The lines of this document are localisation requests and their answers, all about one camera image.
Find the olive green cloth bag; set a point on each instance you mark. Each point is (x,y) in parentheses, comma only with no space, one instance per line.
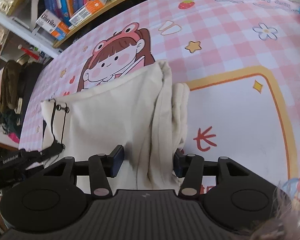
(11,85)

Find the flat orange white box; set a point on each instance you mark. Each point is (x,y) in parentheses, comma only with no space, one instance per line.
(88,8)

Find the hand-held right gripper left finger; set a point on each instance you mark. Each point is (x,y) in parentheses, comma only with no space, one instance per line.
(116,162)

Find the white wooden bookshelf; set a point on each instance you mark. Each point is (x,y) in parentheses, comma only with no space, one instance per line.
(27,32)

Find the tall white orange box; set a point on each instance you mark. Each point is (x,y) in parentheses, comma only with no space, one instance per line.
(51,25)

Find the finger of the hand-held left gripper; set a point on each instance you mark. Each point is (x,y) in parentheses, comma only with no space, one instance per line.
(47,152)

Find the cream t-shirt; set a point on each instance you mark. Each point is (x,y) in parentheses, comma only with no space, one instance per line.
(110,110)

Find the pink checked cartoon desk mat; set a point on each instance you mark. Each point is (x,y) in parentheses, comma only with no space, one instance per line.
(227,55)

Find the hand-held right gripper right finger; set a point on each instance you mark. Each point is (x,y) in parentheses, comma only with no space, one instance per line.
(180,165)

